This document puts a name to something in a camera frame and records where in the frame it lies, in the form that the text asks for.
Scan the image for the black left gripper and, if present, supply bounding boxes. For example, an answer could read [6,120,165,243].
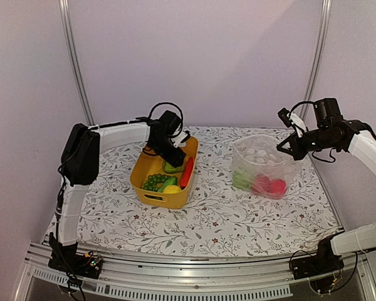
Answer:
[152,137,187,168]

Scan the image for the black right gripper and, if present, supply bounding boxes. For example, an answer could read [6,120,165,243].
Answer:
[277,126,338,161]

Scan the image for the green toy pear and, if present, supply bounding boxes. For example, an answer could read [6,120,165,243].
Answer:
[162,161,184,174]

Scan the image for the red toy chili pepper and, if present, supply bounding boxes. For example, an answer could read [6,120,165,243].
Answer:
[180,157,194,189]

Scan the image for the green toy grape bunch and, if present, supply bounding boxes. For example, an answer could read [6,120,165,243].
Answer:
[142,174,169,191]

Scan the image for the yellow toy lemon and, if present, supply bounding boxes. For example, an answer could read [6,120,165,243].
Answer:
[162,185,182,194]

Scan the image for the clear zip top bag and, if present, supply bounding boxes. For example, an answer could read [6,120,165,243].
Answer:
[231,134,301,193]

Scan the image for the red toy tomato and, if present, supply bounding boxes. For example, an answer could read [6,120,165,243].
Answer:
[267,179,287,199]

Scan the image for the red toy apple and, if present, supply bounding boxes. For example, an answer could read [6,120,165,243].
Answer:
[251,174,271,196]

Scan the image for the green toy apple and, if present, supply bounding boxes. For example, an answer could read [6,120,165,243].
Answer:
[232,169,253,191]

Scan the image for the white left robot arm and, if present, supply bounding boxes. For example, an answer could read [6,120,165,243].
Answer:
[55,110,191,246]

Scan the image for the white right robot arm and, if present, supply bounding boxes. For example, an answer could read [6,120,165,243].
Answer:
[276,98,376,273]

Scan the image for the green toy cucumber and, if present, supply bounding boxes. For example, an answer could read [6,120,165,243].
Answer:
[157,176,177,193]

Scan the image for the yellow plastic basket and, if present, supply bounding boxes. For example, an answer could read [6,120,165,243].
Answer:
[130,137,199,209]

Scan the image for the floral tablecloth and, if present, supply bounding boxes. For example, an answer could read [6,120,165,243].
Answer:
[76,127,342,257]

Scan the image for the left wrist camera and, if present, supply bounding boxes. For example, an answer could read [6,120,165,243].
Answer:
[171,130,191,148]

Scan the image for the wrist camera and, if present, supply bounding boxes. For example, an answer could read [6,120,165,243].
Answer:
[278,108,308,137]
[171,130,191,148]

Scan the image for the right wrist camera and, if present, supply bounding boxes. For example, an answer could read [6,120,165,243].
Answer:
[278,108,308,137]

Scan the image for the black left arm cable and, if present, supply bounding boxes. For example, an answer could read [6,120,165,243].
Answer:
[149,102,184,122]

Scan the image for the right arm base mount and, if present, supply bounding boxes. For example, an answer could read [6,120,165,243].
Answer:
[289,235,344,294]

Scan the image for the right aluminium frame post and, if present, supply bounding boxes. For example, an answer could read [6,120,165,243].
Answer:
[304,0,332,101]

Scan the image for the aluminium frame post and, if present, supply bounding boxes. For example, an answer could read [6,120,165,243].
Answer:
[58,0,95,125]
[304,0,332,101]

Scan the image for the front aluminium rail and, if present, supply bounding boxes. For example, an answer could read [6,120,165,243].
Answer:
[13,243,376,300]

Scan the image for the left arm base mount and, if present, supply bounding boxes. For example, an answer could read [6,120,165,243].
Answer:
[48,241,103,279]

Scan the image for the left aluminium frame post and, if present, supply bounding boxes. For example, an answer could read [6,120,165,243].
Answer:
[58,0,95,125]

